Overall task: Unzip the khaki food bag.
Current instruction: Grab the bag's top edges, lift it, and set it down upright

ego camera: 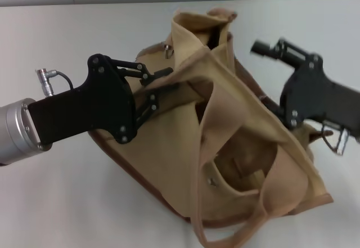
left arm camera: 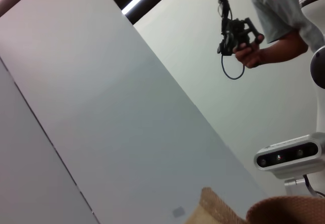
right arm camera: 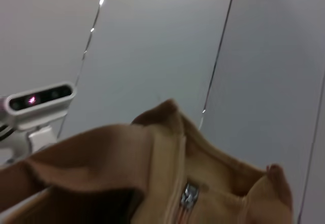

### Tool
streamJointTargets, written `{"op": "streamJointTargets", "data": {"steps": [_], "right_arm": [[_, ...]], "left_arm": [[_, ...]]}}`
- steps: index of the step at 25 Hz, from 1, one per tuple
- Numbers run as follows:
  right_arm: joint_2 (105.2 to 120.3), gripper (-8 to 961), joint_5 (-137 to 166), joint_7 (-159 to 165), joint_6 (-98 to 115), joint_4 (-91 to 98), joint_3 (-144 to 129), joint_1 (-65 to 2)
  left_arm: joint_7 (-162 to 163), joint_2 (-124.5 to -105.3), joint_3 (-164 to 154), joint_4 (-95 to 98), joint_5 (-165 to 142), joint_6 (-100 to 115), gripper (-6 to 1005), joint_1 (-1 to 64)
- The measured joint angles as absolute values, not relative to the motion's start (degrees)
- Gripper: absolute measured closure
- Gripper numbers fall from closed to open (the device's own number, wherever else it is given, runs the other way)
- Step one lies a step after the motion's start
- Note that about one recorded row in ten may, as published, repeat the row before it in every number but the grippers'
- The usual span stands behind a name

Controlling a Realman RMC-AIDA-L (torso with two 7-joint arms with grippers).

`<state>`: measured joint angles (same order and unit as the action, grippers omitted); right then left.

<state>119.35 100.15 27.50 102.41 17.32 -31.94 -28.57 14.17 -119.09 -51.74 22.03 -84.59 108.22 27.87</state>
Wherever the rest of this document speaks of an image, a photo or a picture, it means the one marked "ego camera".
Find khaki canvas food bag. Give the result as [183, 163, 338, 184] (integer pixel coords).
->
[87, 7, 334, 236]

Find left gripper connector with cable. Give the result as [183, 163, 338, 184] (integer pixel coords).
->
[35, 68, 74, 98]

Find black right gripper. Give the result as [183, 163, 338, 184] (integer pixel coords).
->
[251, 37, 360, 142]

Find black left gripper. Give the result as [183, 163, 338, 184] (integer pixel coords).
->
[28, 53, 181, 145]

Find right gripper connector with cable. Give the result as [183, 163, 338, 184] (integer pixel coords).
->
[320, 121, 349, 156]

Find gripper connector with cable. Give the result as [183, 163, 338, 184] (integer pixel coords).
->
[35, 68, 74, 98]
[320, 121, 349, 156]

